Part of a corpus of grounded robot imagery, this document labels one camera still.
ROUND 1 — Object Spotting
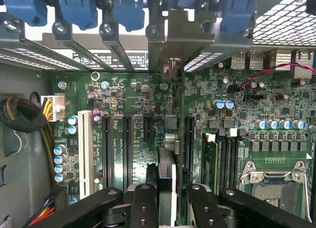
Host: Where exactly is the installed RAM stick with label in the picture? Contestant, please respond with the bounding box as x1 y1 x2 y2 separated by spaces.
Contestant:
201 132 220 194

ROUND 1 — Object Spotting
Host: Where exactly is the black RAM slot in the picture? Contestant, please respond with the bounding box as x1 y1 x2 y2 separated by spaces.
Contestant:
227 127 240 190
218 128 230 192

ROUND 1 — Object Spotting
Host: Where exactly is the long expansion slot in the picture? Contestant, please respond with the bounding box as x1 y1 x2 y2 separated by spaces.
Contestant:
102 114 114 189
122 115 134 190
185 115 196 175

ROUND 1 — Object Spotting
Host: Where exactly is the CPU socket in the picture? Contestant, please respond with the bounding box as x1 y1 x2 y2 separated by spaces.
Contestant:
238 160 315 224

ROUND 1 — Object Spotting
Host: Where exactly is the short expansion slot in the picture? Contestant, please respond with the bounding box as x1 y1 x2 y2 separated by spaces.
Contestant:
143 115 154 144

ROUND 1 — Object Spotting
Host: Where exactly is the white PCI expansion slot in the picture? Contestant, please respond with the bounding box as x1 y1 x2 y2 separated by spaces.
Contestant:
77 110 94 197

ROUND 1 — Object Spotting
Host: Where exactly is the socket locking lever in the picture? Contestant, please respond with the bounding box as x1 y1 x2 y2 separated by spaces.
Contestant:
304 185 313 223

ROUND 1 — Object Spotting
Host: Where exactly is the green motherboard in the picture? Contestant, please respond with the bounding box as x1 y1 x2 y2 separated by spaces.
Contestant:
51 52 316 225

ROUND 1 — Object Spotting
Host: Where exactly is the open black PC case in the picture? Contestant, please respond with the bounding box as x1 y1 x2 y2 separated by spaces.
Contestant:
0 0 316 228

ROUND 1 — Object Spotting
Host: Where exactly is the white power connector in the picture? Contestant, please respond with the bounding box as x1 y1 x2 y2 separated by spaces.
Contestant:
40 94 66 123

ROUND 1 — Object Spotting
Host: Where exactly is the metal USB port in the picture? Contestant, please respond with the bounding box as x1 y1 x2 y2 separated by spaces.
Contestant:
230 50 248 70
248 50 264 70

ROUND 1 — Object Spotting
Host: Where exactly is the metal slot blank cover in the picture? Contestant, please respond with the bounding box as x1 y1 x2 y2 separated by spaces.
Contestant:
51 20 116 72
0 19 82 71
184 37 255 73
99 22 136 72

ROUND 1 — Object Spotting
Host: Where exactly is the metal rear port block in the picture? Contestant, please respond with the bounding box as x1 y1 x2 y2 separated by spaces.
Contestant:
275 49 292 71
293 48 316 78

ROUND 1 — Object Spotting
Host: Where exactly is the blue card retention latch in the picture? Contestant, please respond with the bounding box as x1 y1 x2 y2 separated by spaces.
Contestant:
0 0 48 27
112 0 147 33
56 0 99 31
220 0 258 40

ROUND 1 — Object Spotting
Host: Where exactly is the coloured power wire bundle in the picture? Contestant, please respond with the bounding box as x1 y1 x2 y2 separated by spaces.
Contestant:
28 197 58 228

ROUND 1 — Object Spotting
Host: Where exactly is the black yellow braided cable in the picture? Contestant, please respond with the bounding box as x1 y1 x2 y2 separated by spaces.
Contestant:
0 96 56 190

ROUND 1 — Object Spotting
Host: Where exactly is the red black twisted wire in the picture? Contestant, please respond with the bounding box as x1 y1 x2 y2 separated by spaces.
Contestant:
236 62 316 91

